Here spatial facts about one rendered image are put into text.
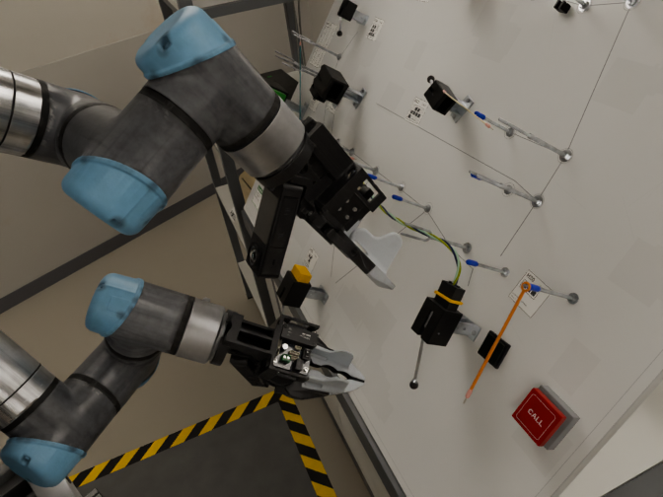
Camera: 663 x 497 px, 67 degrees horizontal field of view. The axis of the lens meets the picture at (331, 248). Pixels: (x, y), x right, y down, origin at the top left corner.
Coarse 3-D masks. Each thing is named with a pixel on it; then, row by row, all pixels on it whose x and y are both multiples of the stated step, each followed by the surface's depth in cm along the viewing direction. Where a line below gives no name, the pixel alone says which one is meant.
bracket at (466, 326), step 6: (462, 318) 77; (468, 318) 77; (462, 324) 74; (468, 324) 75; (474, 324) 76; (456, 330) 74; (462, 330) 75; (468, 330) 76; (474, 330) 75; (468, 336) 76; (474, 336) 75
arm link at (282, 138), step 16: (288, 112) 47; (272, 128) 46; (288, 128) 47; (304, 128) 49; (256, 144) 46; (272, 144) 46; (288, 144) 47; (240, 160) 48; (256, 160) 47; (272, 160) 47; (288, 160) 48; (256, 176) 49
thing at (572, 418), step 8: (544, 392) 63; (552, 392) 63; (552, 400) 62; (560, 400) 62; (560, 408) 61; (568, 408) 61; (568, 416) 60; (576, 416) 60; (568, 424) 60; (560, 432) 60; (552, 440) 61; (560, 440) 61; (552, 448) 62
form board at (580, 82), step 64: (384, 0) 115; (448, 0) 97; (512, 0) 83; (640, 0) 65; (384, 64) 110; (448, 64) 93; (512, 64) 80; (576, 64) 71; (640, 64) 63; (384, 128) 105; (448, 128) 89; (576, 128) 69; (640, 128) 62; (384, 192) 101; (448, 192) 86; (576, 192) 67; (640, 192) 60; (320, 256) 116; (448, 256) 83; (512, 256) 73; (576, 256) 65; (640, 256) 59; (320, 320) 110; (384, 320) 93; (512, 320) 71; (576, 320) 63; (640, 320) 57; (384, 384) 90; (448, 384) 78; (512, 384) 69; (576, 384) 62; (640, 384) 56; (384, 448) 86; (448, 448) 75; (512, 448) 67; (576, 448) 60
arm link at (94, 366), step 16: (96, 352) 63; (112, 352) 62; (160, 352) 66; (80, 368) 62; (96, 368) 61; (112, 368) 62; (128, 368) 63; (144, 368) 65; (112, 384) 61; (128, 384) 63; (144, 384) 70
